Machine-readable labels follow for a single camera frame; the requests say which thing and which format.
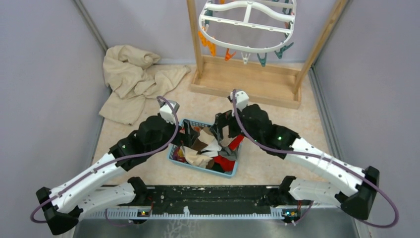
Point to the white sock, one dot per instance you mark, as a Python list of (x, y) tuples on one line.
[(212, 149)]

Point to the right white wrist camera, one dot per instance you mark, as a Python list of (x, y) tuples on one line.
[(239, 98)]

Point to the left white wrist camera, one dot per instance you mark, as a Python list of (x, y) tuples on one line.
[(166, 112)]

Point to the blue plastic basket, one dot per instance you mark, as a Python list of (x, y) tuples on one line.
[(174, 159)]

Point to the beige crumpled cloth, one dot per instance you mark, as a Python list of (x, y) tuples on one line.
[(125, 73)]

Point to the red santa sock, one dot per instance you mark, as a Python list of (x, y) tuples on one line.
[(223, 164)]

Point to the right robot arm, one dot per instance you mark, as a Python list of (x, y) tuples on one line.
[(349, 187)]

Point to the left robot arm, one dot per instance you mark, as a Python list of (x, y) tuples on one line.
[(64, 206)]

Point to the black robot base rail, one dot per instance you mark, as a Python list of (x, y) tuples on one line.
[(215, 199)]

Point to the grey sock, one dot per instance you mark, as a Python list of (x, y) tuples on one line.
[(228, 153)]

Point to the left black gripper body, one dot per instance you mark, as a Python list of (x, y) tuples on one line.
[(184, 139)]

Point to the brown beige sock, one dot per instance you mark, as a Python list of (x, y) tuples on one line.
[(192, 155)]

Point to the white oval clip hanger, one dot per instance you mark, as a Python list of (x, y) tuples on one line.
[(283, 11)]

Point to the beige red dotted sock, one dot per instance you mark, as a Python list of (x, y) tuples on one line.
[(231, 143)]

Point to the pile of socks in basket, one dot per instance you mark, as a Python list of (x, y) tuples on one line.
[(180, 155)]

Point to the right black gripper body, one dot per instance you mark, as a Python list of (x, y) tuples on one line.
[(228, 118)]

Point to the wooden hanger stand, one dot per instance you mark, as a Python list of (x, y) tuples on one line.
[(220, 70)]

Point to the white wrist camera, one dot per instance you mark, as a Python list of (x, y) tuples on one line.
[(239, 98), (166, 112)]

